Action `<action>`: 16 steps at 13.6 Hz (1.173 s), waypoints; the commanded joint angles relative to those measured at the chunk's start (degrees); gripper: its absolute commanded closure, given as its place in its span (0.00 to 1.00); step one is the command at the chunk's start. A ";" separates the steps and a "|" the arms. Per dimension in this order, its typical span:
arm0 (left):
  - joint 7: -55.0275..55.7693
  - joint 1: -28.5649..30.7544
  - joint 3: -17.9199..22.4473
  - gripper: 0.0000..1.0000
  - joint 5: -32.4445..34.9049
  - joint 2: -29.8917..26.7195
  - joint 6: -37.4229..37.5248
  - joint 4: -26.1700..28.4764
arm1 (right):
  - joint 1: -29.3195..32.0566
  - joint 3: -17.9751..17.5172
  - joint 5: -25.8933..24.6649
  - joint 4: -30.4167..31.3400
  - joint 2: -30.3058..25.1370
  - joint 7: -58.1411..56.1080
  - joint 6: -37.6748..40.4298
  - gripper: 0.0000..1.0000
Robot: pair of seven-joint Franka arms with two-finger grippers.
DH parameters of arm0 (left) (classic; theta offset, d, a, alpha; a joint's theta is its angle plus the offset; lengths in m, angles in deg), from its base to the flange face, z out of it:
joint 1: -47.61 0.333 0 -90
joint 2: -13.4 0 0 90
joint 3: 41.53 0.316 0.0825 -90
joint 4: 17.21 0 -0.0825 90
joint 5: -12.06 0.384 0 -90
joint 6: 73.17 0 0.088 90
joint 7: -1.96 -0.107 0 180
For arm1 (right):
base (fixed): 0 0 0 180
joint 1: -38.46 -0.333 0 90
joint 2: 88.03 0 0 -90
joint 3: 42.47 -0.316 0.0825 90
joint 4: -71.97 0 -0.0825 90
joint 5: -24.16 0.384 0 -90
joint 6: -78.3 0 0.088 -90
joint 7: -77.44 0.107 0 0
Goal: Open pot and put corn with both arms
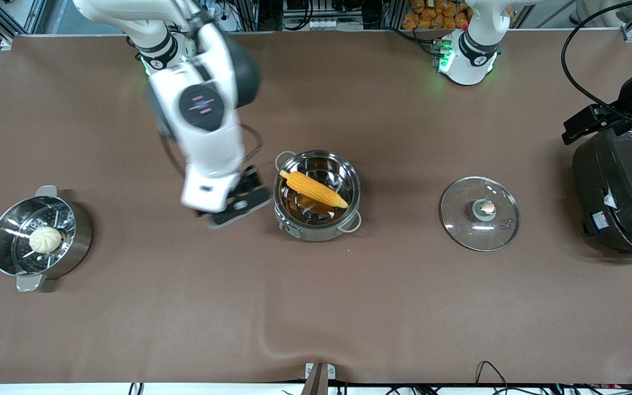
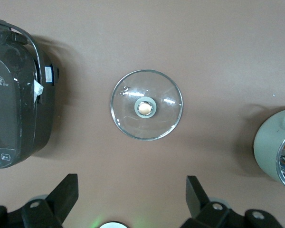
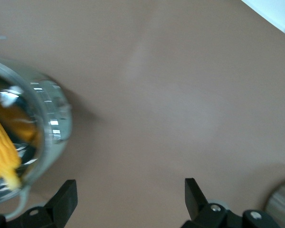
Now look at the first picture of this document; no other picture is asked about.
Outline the steel steamer pot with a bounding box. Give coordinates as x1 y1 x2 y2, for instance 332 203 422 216
0 185 93 293

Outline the glass pot lid with knob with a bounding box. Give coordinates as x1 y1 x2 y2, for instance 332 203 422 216
440 176 521 252

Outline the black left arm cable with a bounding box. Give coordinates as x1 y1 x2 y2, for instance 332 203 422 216
562 0 632 119

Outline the yellow corn cob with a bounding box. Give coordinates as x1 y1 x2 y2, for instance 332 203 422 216
279 170 349 209

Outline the white rounded plastic housing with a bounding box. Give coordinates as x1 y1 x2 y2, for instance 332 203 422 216
577 0 632 28

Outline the black cable bundle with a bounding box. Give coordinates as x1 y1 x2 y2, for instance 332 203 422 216
382 380 632 395

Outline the black rice cooker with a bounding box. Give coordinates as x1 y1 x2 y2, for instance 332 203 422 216
572 129 632 259

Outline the brown table mat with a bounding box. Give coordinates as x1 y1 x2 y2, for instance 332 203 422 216
0 30 632 385

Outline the steel pot with handles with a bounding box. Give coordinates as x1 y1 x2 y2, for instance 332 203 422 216
273 150 362 242

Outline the white steamed bun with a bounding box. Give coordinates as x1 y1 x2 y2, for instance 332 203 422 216
29 226 63 254

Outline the pile of orange bread rolls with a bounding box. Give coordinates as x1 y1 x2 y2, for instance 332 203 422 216
403 0 470 30

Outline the white power strip with plugs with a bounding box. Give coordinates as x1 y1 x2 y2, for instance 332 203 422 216
206 0 240 22

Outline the black looped cable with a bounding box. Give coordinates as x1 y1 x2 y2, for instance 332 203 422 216
475 360 509 387

